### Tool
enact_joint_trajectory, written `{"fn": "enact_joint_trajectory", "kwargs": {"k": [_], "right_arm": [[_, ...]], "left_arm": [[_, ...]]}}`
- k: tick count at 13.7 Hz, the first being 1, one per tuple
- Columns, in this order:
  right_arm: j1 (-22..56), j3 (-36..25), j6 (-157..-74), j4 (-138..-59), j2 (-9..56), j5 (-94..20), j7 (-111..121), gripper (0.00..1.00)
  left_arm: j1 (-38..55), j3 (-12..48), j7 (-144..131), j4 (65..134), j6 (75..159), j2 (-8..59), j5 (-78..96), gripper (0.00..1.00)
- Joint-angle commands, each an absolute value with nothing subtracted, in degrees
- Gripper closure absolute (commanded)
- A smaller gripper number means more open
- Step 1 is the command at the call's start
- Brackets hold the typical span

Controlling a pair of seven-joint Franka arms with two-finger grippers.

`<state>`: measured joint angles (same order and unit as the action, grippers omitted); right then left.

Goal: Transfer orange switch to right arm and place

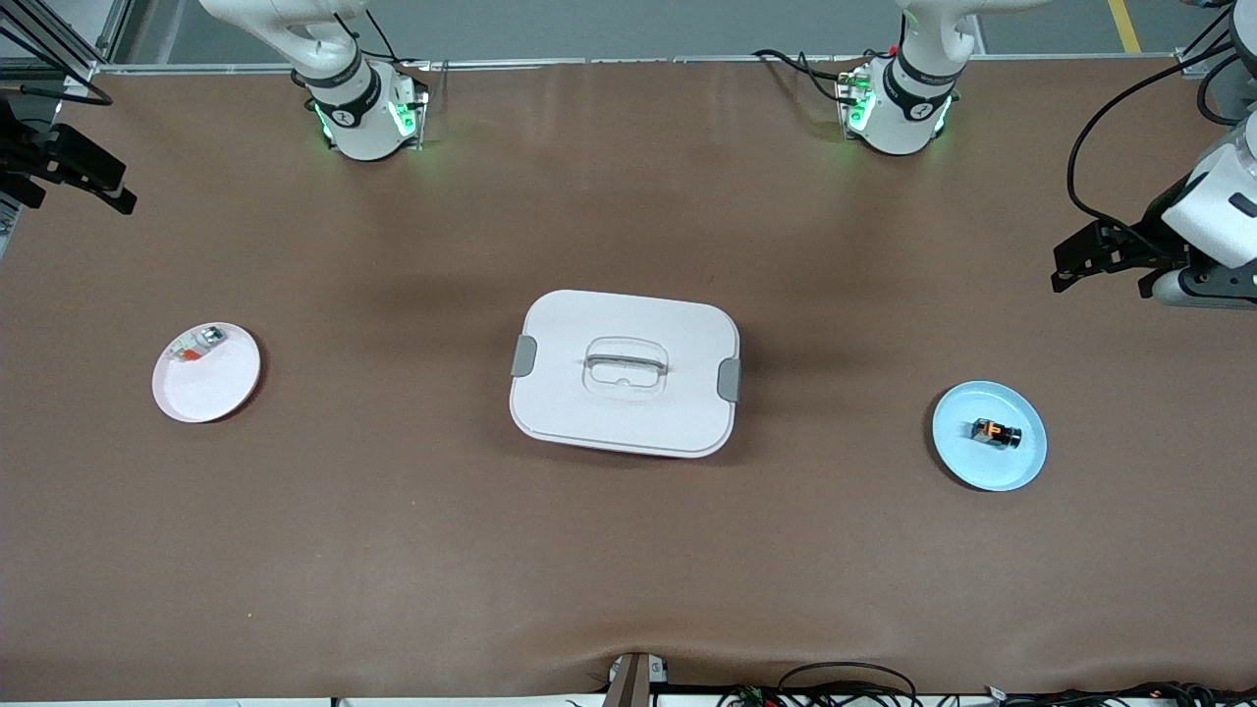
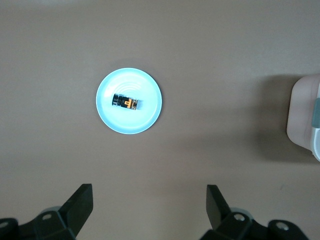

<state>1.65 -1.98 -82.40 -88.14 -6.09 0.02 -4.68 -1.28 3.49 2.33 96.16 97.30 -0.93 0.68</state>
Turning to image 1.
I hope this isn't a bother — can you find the black orange switch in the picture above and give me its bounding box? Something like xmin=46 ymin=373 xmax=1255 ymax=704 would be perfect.
xmin=967 ymin=417 xmax=1024 ymax=451

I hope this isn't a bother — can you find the light blue round plate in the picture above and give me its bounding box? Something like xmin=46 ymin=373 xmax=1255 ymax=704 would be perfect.
xmin=931 ymin=380 xmax=1049 ymax=493

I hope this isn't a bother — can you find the pink round plate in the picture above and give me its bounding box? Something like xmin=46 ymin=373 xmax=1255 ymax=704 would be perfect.
xmin=152 ymin=322 xmax=262 ymax=424

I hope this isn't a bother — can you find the brown table mat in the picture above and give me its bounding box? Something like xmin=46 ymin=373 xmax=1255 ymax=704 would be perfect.
xmin=0 ymin=57 xmax=1257 ymax=703

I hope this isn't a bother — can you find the white lidded storage box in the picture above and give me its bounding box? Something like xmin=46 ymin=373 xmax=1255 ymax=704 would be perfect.
xmin=509 ymin=289 xmax=742 ymax=460

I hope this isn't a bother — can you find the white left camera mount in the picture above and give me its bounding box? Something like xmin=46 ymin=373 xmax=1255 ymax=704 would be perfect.
xmin=1188 ymin=172 xmax=1257 ymax=268

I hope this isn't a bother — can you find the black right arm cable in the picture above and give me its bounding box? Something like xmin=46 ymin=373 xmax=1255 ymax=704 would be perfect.
xmin=0 ymin=79 xmax=114 ymax=107

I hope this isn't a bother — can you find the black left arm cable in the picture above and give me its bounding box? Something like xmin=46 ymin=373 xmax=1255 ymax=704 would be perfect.
xmin=1068 ymin=39 xmax=1257 ymax=258

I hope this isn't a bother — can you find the aluminium frame profile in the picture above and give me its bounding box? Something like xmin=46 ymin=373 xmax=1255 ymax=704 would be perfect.
xmin=0 ymin=0 xmax=134 ymax=84

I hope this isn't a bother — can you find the white red switch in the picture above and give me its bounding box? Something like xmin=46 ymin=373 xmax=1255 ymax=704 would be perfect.
xmin=167 ymin=327 xmax=229 ymax=364

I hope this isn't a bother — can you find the black arm base cable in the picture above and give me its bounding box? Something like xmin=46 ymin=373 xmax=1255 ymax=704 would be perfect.
xmin=334 ymin=10 xmax=433 ymax=70
xmin=751 ymin=47 xmax=870 ymax=107

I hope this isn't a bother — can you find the black cable bundle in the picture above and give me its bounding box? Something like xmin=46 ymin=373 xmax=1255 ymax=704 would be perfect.
xmin=918 ymin=680 xmax=1257 ymax=707

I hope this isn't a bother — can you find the black cable loop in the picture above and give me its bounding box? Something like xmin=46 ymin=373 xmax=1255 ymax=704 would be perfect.
xmin=776 ymin=661 xmax=921 ymax=707

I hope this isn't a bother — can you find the silver table edge rail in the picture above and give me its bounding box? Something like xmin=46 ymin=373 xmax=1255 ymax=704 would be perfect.
xmin=93 ymin=54 xmax=1194 ymax=78

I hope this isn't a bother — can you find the brown post with bracket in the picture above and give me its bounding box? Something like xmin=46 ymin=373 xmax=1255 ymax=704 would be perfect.
xmin=601 ymin=651 xmax=671 ymax=707

